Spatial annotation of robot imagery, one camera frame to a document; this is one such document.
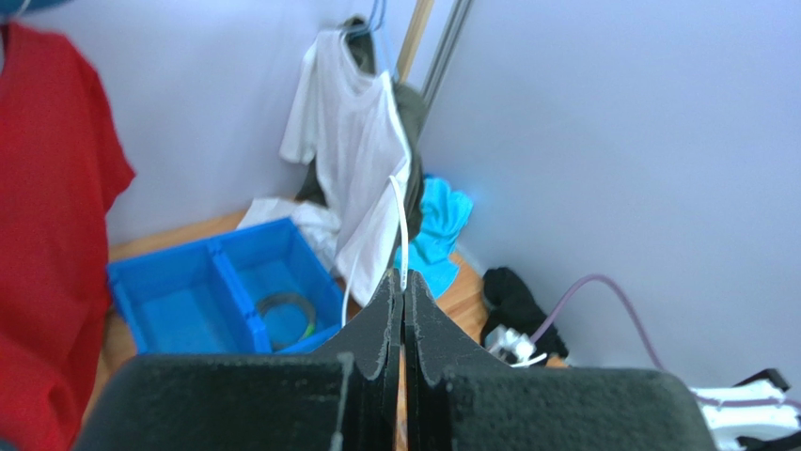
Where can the blue divided plastic bin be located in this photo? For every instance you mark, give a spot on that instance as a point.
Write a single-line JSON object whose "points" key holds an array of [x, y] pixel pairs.
{"points": [[255, 290]]}

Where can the metal corner rail right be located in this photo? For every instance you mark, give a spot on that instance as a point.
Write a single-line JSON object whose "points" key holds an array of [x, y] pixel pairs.
{"points": [[457, 17]]}

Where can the red t-shirt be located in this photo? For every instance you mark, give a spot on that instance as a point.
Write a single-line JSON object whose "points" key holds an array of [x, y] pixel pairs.
{"points": [[62, 169]]}

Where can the wooden pole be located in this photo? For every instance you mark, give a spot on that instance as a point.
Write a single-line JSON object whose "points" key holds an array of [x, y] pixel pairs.
{"points": [[413, 37]]}

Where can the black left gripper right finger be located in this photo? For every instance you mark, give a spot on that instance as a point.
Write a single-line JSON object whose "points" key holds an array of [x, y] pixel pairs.
{"points": [[460, 397]]}

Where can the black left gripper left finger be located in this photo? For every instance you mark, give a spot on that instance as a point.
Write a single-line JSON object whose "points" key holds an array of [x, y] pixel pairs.
{"points": [[341, 396]]}

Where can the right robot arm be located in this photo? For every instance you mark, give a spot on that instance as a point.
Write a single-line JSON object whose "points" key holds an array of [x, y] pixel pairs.
{"points": [[754, 414]]}

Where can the black cloth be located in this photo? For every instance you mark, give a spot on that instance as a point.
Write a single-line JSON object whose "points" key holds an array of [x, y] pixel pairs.
{"points": [[509, 302]]}

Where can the white crumpled cloth behind bin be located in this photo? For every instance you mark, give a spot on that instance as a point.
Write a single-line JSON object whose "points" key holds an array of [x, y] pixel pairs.
{"points": [[318, 225]]}

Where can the turquoise cloth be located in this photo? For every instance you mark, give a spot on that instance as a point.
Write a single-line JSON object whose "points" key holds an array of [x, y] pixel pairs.
{"points": [[445, 213]]}

